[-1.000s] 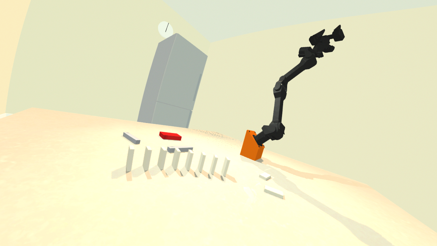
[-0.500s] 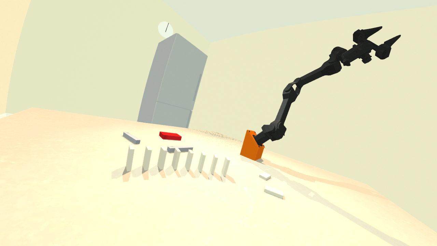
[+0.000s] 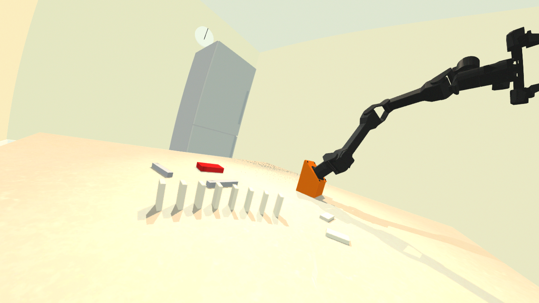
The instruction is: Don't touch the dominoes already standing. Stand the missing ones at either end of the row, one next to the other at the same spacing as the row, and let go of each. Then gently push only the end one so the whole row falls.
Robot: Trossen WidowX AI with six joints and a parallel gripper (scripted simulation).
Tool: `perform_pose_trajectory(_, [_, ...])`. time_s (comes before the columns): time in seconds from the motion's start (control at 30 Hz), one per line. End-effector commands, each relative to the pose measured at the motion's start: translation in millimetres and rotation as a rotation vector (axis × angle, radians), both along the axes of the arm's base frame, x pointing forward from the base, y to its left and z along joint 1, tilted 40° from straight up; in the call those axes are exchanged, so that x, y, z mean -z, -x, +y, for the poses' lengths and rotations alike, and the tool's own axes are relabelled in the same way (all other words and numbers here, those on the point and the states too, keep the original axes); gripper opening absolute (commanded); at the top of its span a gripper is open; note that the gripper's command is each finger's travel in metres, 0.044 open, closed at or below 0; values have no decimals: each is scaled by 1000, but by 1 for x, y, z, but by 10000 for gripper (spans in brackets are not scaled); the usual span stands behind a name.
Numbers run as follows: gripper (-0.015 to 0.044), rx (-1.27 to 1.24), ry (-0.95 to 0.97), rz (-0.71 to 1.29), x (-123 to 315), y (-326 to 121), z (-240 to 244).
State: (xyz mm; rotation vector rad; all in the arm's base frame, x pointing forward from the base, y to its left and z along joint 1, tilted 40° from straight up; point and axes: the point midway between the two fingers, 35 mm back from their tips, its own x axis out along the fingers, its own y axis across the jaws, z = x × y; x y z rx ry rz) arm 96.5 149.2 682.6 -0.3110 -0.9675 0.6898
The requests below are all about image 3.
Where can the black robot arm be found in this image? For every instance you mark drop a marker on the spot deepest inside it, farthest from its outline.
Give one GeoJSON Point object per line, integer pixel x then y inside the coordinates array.
{"type": "Point", "coordinates": [462, 77]}

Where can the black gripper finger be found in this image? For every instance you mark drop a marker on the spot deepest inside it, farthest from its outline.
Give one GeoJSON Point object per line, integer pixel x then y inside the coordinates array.
{"type": "Point", "coordinates": [533, 39]}
{"type": "Point", "coordinates": [534, 89]}

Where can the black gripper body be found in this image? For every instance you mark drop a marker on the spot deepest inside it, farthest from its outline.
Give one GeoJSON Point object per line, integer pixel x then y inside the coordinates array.
{"type": "Point", "coordinates": [503, 71]}

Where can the red rectangular block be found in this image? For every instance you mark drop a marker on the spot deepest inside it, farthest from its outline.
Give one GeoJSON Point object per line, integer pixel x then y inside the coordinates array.
{"type": "Point", "coordinates": [208, 167]}

